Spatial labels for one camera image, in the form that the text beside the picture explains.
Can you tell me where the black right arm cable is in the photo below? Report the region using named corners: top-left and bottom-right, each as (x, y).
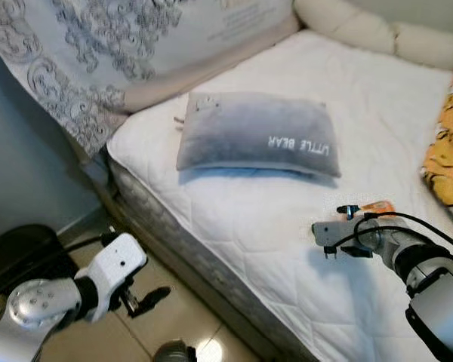
top-left (360, 211), bottom-right (453, 253)

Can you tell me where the black waste bin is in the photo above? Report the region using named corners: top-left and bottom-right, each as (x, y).
top-left (0, 224), bottom-right (81, 302)

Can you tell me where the white quilted mattress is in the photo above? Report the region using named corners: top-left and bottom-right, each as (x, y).
top-left (106, 30), bottom-right (453, 362)

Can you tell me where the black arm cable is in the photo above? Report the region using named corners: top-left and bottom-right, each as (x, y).
top-left (360, 211), bottom-right (453, 253)
top-left (57, 230), bottom-right (114, 257)

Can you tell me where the grey little bear pillow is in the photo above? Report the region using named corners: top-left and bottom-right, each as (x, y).
top-left (176, 91), bottom-right (342, 180)

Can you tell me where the cream bolster cushion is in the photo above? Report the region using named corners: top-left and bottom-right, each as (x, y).
top-left (293, 0), bottom-right (453, 71)

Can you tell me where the small orange packet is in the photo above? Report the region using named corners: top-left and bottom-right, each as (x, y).
top-left (360, 199), bottom-right (397, 219)

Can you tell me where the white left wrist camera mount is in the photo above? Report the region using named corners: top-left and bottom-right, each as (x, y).
top-left (83, 232), bottom-right (149, 304)

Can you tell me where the yellow cartoon egg blanket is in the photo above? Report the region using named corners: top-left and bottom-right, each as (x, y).
top-left (421, 62), bottom-right (453, 224)

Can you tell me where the grey bed base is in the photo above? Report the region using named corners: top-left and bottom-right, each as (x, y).
top-left (106, 157), bottom-right (303, 362)

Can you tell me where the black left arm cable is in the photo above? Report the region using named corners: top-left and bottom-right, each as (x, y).
top-left (57, 230), bottom-right (114, 257)

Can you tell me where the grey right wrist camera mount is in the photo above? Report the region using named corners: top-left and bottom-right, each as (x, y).
top-left (312, 219), bottom-right (363, 253)

